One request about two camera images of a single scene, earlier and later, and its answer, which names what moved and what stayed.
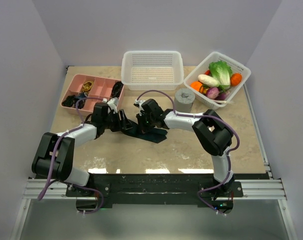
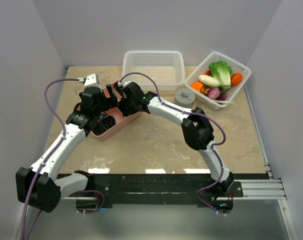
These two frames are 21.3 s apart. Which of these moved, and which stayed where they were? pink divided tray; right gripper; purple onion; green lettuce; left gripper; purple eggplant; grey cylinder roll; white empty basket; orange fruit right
Moved: pink divided tray; right gripper; left gripper
Stayed: white empty basket; green lettuce; purple eggplant; purple onion; orange fruit right; grey cylinder roll
